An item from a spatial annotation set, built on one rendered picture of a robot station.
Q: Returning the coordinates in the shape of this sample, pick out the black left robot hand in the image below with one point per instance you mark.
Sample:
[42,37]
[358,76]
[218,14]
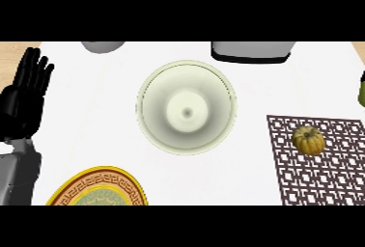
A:
[20,96]

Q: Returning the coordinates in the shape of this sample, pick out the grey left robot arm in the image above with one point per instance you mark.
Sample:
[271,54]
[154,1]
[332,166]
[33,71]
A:
[17,173]

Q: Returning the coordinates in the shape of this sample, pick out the pale green bowl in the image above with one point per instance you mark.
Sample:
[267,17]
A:
[187,107]

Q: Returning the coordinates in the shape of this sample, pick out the yellow-green pear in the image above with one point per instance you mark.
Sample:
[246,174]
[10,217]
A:
[310,140]

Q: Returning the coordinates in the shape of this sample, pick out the brown lattice placemat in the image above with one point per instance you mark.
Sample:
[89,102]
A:
[323,173]

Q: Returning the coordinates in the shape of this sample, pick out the grey round container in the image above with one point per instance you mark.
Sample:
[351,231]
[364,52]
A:
[101,46]

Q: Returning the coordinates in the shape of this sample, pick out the yellow patterned plate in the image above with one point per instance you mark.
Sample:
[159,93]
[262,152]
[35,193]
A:
[100,189]

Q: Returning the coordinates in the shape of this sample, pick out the green object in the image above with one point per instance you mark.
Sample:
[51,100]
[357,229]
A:
[363,93]

